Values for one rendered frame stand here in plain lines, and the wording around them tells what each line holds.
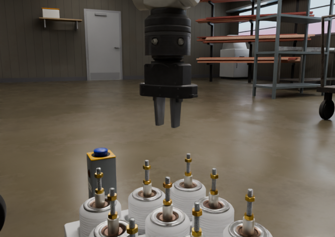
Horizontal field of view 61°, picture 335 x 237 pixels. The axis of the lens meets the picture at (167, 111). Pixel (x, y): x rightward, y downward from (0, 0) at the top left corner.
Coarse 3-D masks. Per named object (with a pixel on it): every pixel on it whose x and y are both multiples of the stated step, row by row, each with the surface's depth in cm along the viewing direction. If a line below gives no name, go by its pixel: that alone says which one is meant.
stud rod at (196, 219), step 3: (195, 204) 49; (198, 204) 49; (195, 207) 49; (198, 207) 49; (195, 210) 49; (198, 210) 49; (195, 216) 49; (195, 219) 49; (198, 219) 49; (195, 222) 49; (198, 222) 49; (195, 225) 49; (198, 225) 49; (195, 228) 49; (198, 228) 49
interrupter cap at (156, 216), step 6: (156, 210) 63; (162, 210) 63; (174, 210) 63; (180, 210) 63; (150, 216) 61; (156, 216) 61; (162, 216) 61; (174, 216) 61; (180, 216) 61; (156, 222) 58; (162, 222) 58; (168, 222) 58; (174, 222) 59; (180, 222) 58
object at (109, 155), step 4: (88, 152) 84; (92, 152) 84; (108, 152) 84; (88, 156) 81; (92, 156) 81; (96, 156) 80; (100, 156) 80; (104, 156) 80; (108, 156) 81; (112, 156) 81; (92, 160) 78
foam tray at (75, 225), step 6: (126, 210) 78; (126, 216) 75; (72, 222) 72; (78, 222) 72; (66, 228) 69; (72, 228) 69; (78, 228) 70; (66, 234) 67; (72, 234) 67; (78, 234) 67; (144, 234) 67
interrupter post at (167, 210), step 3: (171, 204) 60; (165, 207) 60; (168, 207) 59; (171, 207) 60; (165, 210) 60; (168, 210) 60; (171, 210) 60; (165, 213) 60; (168, 213) 60; (171, 213) 60; (165, 216) 60; (168, 216) 60; (171, 216) 60; (165, 219) 60; (168, 219) 60
